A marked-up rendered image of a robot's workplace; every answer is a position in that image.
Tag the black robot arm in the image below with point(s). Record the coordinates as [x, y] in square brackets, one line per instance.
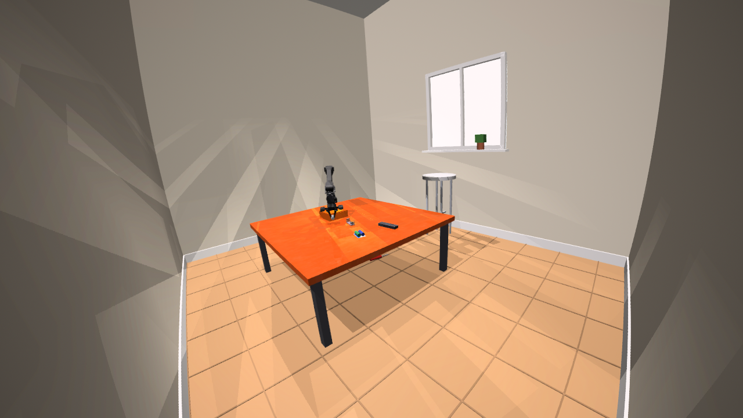
[330, 188]

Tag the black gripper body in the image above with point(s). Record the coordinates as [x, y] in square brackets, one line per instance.
[340, 207]

